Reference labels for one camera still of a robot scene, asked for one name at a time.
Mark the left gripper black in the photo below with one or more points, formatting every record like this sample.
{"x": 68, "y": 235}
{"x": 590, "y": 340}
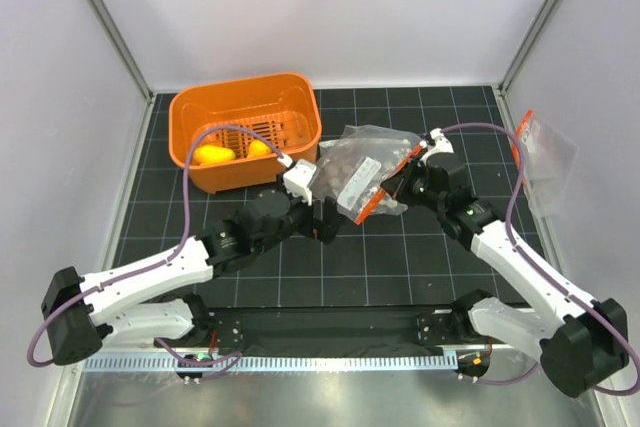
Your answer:
{"x": 323, "y": 229}

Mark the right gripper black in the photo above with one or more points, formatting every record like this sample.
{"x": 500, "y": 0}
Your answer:
{"x": 399, "y": 184}

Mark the clear zip bags stack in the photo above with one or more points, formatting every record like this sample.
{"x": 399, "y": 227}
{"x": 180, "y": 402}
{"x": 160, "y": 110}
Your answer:
{"x": 350, "y": 170}

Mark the yellow pear toy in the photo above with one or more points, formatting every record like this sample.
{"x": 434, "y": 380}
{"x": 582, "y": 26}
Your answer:
{"x": 258, "y": 149}

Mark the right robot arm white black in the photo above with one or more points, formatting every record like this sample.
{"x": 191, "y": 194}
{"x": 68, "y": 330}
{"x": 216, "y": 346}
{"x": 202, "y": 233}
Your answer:
{"x": 577, "y": 340}

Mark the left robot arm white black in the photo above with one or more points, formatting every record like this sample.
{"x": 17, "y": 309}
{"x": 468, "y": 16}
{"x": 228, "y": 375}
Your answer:
{"x": 79, "y": 311}

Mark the black grid mat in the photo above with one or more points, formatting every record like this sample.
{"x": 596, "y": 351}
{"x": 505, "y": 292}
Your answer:
{"x": 387, "y": 260}

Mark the yellow mango toy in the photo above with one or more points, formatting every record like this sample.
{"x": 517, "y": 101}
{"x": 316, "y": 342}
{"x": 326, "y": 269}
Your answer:
{"x": 210, "y": 154}

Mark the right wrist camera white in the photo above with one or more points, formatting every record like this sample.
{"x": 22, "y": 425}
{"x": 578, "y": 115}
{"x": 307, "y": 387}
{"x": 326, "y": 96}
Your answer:
{"x": 434, "y": 143}

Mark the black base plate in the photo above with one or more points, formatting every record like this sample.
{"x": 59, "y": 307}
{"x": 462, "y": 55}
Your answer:
{"x": 341, "y": 332}

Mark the zip bag on right wall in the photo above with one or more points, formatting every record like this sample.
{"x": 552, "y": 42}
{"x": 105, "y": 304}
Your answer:
{"x": 548, "y": 157}

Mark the white slotted cable duct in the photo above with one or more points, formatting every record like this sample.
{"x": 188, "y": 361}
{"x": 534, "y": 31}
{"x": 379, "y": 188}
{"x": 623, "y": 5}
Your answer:
{"x": 137, "y": 362}

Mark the right aluminium frame post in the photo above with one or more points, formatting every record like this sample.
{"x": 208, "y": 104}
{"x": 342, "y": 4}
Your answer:
{"x": 542, "y": 17}

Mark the aluminium frame post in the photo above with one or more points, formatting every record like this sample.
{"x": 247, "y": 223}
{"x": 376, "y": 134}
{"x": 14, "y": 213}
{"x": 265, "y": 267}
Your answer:
{"x": 112, "y": 32}
{"x": 542, "y": 17}

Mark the left aluminium frame post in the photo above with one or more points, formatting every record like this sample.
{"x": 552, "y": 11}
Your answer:
{"x": 112, "y": 32}

